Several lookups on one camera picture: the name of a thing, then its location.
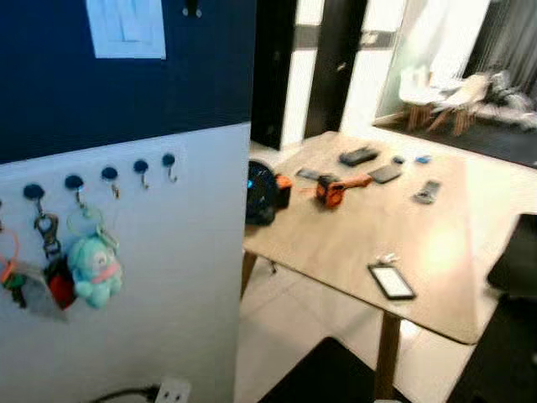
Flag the black carpet under chairs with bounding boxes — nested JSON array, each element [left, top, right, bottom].
[[373, 113, 537, 166]]

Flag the grey reclining chair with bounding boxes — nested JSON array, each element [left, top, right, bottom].
[[491, 71, 537, 115]]

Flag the white chair wooden legs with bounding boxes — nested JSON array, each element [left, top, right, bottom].
[[428, 74, 493, 136], [399, 71, 434, 132]]

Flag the black smartphone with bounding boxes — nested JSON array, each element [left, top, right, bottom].
[[368, 164, 404, 185]]

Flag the light wooden table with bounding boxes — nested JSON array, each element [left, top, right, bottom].
[[242, 131, 496, 400]]

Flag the grey curtain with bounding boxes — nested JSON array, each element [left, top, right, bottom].
[[466, 0, 537, 95]]

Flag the black card holder with keyring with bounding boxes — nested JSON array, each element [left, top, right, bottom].
[[368, 253, 418, 302]]

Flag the black oblong case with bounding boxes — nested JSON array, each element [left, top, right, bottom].
[[339, 147, 379, 167]]

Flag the orange black tape measure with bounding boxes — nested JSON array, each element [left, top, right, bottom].
[[316, 175, 373, 210]]

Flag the narrow black door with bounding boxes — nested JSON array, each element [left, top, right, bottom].
[[304, 0, 369, 140]]

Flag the small orange black box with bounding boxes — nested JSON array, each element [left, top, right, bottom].
[[274, 175, 294, 212]]

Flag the black floor mat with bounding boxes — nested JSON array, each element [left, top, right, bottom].
[[256, 290, 537, 403]]

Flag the black round speaker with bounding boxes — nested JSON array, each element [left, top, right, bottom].
[[247, 160, 280, 227]]

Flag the wide black door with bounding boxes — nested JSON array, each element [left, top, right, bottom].
[[250, 0, 300, 151]]

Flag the white power plug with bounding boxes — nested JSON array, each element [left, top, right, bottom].
[[155, 379, 192, 403]]

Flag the carabiner key bunch red fob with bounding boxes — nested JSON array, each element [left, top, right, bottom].
[[13, 212, 79, 322]]

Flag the orange loop key bunch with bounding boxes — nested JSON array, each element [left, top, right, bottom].
[[0, 227, 27, 308]]

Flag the dark blue wall hook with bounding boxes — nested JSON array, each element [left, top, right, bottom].
[[133, 160, 151, 190], [23, 183, 46, 215], [101, 166, 121, 199], [64, 174, 86, 207], [161, 153, 180, 183]]

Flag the white wall plate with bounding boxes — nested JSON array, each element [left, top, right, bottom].
[[86, 0, 167, 60]]

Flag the teal plush toy keychain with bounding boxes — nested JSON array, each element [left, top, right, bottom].
[[65, 206, 125, 310]]

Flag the black power cable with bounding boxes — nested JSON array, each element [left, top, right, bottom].
[[87, 385, 161, 403]]

